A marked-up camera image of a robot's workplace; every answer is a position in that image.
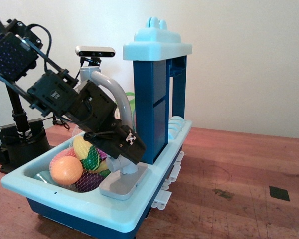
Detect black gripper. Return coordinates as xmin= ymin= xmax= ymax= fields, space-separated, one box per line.
xmin=65 ymin=81 xmax=147 ymax=164

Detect grey toy faucet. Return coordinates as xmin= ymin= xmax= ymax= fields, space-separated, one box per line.
xmin=80 ymin=66 xmax=148 ymax=200

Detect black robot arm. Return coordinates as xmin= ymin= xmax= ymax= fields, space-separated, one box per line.
xmin=0 ymin=19 xmax=146 ymax=171

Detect green plastic toy piece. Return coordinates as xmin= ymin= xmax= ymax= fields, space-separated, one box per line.
xmin=114 ymin=92 xmax=136 ymax=130

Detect mesh bag of toy fruit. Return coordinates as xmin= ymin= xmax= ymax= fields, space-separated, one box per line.
xmin=49 ymin=126 xmax=111 ymax=193

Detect light blue toy plates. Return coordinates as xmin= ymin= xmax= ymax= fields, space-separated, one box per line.
xmin=168 ymin=116 xmax=185 ymax=140

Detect light blue toy sink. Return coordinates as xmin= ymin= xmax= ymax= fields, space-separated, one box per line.
xmin=1 ymin=120 xmax=192 ymax=239

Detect blue toy dish rack tower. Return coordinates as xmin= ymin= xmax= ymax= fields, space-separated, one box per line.
xmin=123 ymin=17 xmax=192 ymax=164

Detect black tape square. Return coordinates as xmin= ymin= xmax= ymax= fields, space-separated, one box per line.
xmin=269 ymin=186 xmax=290 ymax=201

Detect black camera cable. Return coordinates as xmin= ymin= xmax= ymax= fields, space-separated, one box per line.
xmin=42 ymin=57 xmax=85 ymax=130

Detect grey depth camera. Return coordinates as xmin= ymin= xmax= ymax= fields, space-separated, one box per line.
xmin=75 ymin=46 xmax=116 ymax=66

